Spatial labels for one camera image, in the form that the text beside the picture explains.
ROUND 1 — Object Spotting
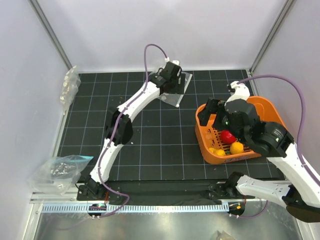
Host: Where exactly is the clear polka dot zip bag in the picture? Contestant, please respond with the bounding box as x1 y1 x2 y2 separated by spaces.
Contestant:
148 71 193 108

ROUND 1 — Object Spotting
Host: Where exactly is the red toy strawberry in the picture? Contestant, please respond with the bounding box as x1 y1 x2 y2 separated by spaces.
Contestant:
220 130 237 145

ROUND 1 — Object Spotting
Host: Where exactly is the yellow toy fruit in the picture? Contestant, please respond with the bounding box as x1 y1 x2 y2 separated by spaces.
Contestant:
229 141 244 155
209 147 226 157

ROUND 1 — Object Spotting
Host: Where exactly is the orange plastic basket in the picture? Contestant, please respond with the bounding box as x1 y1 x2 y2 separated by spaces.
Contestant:
195 96 293 165

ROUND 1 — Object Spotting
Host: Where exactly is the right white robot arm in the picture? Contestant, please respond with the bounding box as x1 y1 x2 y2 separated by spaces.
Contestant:
195 96 320 223

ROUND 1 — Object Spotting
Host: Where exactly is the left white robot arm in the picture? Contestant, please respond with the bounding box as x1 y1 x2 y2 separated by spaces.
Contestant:
82 60 186 200

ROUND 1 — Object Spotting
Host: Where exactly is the spare polka dot bag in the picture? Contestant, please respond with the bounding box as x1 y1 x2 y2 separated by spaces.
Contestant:
59 65 81 112

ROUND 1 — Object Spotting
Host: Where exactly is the crumpled clear blue-zip bag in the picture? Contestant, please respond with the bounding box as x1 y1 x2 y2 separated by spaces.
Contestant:
27 155 93 195

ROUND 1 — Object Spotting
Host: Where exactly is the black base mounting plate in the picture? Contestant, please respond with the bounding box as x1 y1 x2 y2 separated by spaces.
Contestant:
76 180 256 201

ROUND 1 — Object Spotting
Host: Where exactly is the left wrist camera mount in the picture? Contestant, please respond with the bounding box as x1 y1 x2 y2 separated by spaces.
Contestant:
164 57 180 66

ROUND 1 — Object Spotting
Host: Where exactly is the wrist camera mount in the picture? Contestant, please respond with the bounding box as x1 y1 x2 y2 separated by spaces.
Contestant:
164 57 180 66
226 81 250 102

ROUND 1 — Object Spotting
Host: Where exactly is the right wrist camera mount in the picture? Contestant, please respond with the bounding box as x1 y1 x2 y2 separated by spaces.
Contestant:
226 81 250 102

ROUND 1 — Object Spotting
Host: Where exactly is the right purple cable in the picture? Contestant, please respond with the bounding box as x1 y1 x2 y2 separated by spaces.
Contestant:
237 74 320 218

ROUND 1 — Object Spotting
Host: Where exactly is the purple cable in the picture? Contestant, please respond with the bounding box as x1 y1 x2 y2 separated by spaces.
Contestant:
98 43 171 218
237 74 320 218

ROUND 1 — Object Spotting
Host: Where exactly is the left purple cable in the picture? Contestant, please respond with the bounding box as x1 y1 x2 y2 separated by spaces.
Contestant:
98 43 171 218

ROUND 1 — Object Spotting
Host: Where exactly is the white slotted cable duct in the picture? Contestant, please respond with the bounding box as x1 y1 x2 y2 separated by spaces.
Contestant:
41 202 229 214

